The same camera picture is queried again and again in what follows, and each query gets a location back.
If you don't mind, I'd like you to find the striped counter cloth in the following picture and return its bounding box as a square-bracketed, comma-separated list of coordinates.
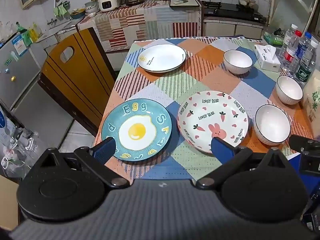
[77, 0, 203, 53]

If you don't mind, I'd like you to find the green rag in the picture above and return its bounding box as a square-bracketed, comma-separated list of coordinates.
[53, 2, 70, 18]

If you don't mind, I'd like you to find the black gas stove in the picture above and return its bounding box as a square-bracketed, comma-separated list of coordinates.
[201, 1, 267, 22]

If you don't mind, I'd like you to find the white tissue pack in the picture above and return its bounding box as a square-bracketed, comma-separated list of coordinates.
[254, 44, 281, 70]

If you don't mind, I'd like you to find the grey refrigerator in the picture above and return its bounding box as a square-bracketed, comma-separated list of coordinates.
[0, 32, 75, 155]

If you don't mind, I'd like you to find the green plastic basket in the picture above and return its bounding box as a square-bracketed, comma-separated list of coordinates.
[263, 28, 285, 47]

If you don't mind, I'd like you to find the white cutting board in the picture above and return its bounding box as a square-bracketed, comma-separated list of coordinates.
[170, 0, 201, 8]

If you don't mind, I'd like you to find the white plate with sun print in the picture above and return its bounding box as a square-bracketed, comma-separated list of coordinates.
[137, 44, 187, 74]

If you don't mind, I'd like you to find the blue cap water bottle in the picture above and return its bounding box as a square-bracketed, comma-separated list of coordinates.
[296, 32, 312, 63]

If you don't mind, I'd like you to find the green detergent bottle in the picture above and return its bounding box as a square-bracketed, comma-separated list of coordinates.
[16, 22, 32, 47]

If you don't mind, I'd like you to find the white rice bag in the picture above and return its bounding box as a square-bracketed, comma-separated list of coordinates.
[300, 69, 320, 140]

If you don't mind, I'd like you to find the pink rabbit carrot plate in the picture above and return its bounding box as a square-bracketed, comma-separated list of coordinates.
[177, 90, 249, 154]

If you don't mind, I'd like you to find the white ribbed bowl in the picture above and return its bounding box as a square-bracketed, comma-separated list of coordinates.
[223, 50, 253, 75]
[254, 104, 291, 145]
[276, 76, 304, 105]

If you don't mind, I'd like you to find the blue basin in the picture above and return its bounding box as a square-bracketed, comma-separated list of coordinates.
[70, 9, 87, 20]

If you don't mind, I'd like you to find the red label water bottle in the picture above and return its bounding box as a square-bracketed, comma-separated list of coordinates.
[280, 30, 302, 72]

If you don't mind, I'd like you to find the checkered tablecloth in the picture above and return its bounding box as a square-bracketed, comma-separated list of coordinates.
[94, 37, 316, 180]

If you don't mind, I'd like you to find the white cap water bottle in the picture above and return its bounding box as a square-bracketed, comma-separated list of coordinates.
[284, 24, 298, 45]

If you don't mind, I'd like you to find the stack of pale bowls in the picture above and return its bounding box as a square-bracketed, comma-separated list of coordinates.
[84, 1, 100, 18]

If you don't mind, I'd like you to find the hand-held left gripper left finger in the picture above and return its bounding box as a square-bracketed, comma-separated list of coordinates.
[37, 137, 130, 188]

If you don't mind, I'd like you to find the white rice cooker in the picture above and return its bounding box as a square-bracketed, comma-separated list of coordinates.
[98, 0, 121, 12]

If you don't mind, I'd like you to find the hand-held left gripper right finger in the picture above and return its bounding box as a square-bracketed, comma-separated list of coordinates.
[195, 137, 289, 190]

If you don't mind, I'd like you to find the yellow detergent bottle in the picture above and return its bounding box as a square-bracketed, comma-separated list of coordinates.
[28, 22, 43, 42]

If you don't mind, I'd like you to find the blue fried egg plate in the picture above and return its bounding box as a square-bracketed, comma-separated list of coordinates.
[101, 98, 173, 164]

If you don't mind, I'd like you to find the green label water bottle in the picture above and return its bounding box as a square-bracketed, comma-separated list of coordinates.
[294, 40, 318, 88]

